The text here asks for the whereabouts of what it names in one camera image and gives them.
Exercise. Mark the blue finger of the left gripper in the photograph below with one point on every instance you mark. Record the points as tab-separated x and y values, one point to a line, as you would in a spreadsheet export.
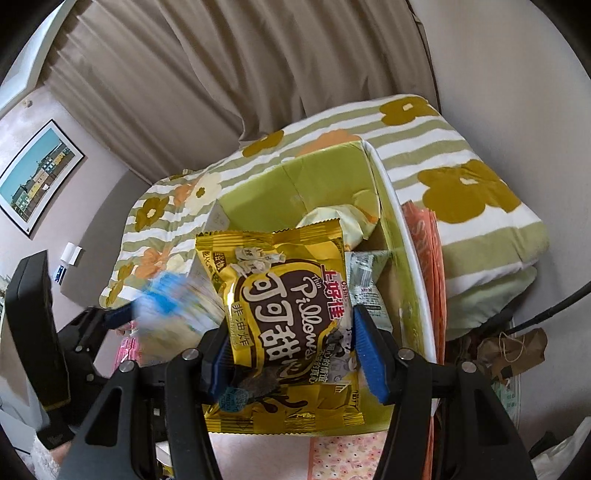
117	316

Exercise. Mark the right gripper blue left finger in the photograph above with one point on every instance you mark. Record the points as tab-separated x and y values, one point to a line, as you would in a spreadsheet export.
216	362

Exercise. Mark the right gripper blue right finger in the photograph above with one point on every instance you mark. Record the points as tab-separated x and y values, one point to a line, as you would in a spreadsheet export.
376	348

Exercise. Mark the yellow brown cocoa pillow bag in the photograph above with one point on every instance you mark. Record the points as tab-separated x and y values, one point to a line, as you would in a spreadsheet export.
290	331

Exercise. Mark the white printed snack bag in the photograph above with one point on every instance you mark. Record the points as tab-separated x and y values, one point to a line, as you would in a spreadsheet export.
363	270

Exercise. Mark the pink white bed sheet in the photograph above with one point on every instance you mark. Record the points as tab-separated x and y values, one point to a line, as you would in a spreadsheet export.
357	456

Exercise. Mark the brown paper bag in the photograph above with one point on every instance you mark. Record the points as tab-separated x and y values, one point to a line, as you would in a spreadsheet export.
504	357

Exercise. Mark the pale yellow chip bag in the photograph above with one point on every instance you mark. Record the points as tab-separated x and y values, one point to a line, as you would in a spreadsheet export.
356	224

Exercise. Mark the framed city picture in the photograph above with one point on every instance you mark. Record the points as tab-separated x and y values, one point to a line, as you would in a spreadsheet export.
35	175

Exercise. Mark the floral striped green quilt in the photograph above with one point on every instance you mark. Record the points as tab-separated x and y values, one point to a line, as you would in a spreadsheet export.
491	240

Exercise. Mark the green cardboard snack box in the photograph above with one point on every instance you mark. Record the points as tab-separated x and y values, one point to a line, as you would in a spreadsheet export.
350	173

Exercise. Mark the beige curtain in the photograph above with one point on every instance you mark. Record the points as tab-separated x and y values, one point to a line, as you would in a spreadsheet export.
173	85

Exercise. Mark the white wall switch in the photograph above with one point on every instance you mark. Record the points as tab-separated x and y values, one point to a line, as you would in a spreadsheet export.
71	254

